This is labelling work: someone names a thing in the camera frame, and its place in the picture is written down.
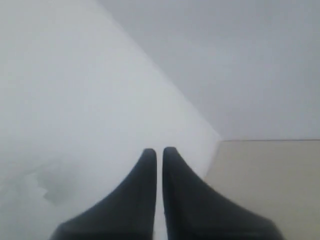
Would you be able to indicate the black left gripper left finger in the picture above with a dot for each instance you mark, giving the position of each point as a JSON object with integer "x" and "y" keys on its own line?
{"x": 127, "y": 213}

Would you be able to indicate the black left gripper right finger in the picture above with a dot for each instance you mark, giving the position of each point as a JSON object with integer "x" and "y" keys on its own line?
{"x": 195, "y": 211}

